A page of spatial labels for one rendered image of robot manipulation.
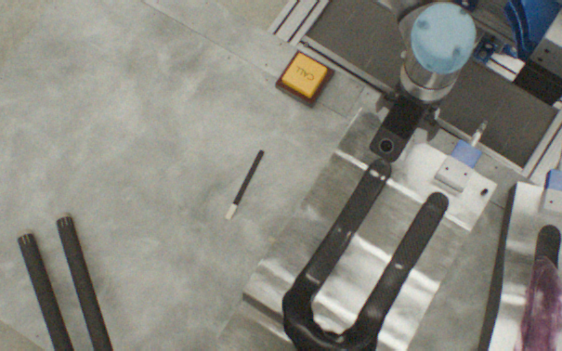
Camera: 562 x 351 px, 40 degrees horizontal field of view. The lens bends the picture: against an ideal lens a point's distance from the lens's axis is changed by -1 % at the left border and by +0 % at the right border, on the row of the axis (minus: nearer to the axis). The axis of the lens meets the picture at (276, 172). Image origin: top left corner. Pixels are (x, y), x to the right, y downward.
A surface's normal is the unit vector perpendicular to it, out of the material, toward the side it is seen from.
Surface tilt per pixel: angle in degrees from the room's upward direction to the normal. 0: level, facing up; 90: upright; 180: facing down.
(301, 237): 27
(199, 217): 0
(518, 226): 0
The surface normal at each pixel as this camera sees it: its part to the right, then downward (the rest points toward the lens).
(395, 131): -0.33, 0.19
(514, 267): 0.10, -0.67
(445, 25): -0.02, -0.25
